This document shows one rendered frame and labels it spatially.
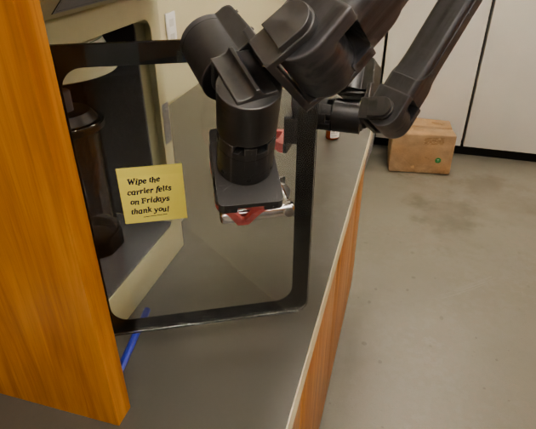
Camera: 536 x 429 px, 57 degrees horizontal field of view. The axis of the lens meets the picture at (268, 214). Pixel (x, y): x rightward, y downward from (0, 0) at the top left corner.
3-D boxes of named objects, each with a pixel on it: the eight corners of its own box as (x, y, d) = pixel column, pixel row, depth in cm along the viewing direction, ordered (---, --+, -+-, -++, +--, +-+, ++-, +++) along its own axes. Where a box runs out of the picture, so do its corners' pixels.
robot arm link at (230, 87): (231, 107, 39) (294, 89, 41) (200, 54, 42) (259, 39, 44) (230, 163, 45) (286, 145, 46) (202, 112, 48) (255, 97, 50)
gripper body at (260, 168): (219, 217, 49) (218, 170, 43) (208, 140, 54) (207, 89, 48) (282, 211, 50) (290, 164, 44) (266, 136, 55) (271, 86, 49)
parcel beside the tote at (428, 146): (387, 171, 336) (393, 132, 321) (385, 152, 363) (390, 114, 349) (449, 176, 330) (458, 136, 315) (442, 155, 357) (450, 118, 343)
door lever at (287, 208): (216, 208, 62) (214, 189, 61) (289, 198, 64) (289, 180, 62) (221, 230, 58) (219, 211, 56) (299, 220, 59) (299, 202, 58)
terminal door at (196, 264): (99, 334, 70) (27, 45, 49) (305, 307, 75) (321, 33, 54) (98, 338, 70) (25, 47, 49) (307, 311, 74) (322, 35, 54)
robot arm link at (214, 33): (318, 15, 37) (355, 72, 44) (254, -62, 42) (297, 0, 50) (201, 117, 40) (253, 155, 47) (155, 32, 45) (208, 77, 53)
